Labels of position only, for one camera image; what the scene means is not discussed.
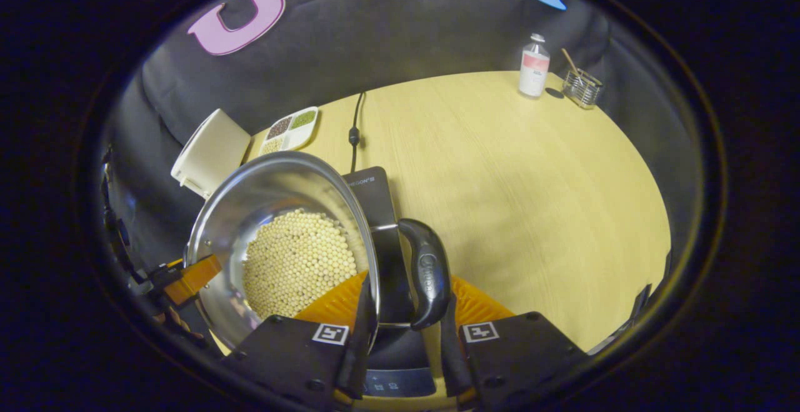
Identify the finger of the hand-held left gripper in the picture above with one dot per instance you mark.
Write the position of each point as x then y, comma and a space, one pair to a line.
194, 279

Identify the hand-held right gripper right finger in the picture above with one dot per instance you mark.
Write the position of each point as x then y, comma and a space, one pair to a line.
453, 362

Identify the black induction cooktop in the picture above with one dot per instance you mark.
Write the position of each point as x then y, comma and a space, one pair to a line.
375, 199

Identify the white divided dish with beans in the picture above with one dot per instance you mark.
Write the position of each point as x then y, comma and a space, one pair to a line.
289, 129

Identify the stainless steel pot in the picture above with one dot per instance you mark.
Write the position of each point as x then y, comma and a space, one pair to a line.
250, 199

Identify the white toaster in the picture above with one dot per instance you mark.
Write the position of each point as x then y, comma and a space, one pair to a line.
209, 152

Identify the pile of yellow soybeans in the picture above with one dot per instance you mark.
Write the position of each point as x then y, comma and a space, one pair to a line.
294, 262

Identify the wooden stick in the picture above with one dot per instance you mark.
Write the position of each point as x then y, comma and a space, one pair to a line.
570, 63

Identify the black backdrop cloth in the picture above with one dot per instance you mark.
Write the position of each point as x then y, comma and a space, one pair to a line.
387, 37

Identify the clear bottle with pink label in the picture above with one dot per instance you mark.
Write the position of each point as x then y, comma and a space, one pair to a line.
533, 68

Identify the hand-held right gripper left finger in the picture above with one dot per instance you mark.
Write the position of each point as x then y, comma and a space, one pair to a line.
353, 362

